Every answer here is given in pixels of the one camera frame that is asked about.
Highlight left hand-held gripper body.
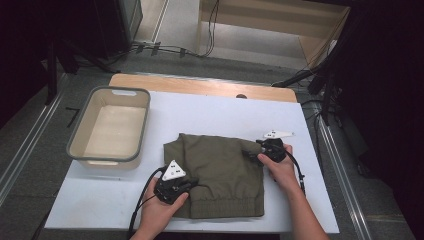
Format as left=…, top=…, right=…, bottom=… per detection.
left=153, top=159, right=194, bottom=205

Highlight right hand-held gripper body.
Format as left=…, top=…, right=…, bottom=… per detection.
left=255, top=129, right=296, bottom=164

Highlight olive green pants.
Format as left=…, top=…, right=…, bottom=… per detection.
left=163, top=133, right=266, bottom=220

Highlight beige plastic basket grey rim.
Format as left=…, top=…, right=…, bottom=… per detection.
left=65, top=85, right=152, bottom=171

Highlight person's right hand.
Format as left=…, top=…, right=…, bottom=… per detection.
left=257, top=143, right=302, bottom=194

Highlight person's left hand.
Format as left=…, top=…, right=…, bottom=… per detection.
left=139, top=176, right=190, bottom=234

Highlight white table cover board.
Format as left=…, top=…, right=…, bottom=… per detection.
left=44, top=90, right=340, bottom=234

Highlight black metal stand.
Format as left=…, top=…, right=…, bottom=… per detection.
left=271, top=49, right=346, bottom=127
left=43, top=36, right=122, bottom=107

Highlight light wooden desk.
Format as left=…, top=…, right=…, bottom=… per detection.
left=196, top=0, right=352, bottom=70

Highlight dark curtain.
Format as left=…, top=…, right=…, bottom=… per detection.
left=333, top=0, right=424, bottom=240

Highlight power strip with plugs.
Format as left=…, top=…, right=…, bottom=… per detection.
left=131, top=39, right=188, bottom=58

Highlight black cabinet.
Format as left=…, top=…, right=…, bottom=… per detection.
left=91, top=0, right=144, bottom=62

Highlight right hand-held gripper black cable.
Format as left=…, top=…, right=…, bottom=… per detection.
left=284, top=149, right=307, bottom=196

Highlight hand-held gripper black cable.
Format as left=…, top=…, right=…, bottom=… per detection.
left=127, top=166, right=167, bottom=240
left=284, top=149, right=307, bottom=196

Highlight left hand-held gripper black cable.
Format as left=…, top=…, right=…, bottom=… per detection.
left=127, top=166, right=167, bottom=240

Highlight thin black room cable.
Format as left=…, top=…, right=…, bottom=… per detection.
left=299, top=98, right=327, bottom=168

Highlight aluminium floor rail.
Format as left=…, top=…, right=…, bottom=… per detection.
left=0, top=73, right=69, bottom=205
left=313, top=103, right=374, bottom=240

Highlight black hanging cables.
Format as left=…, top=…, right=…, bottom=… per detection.
left=203, top=0, right=221, bottom=58

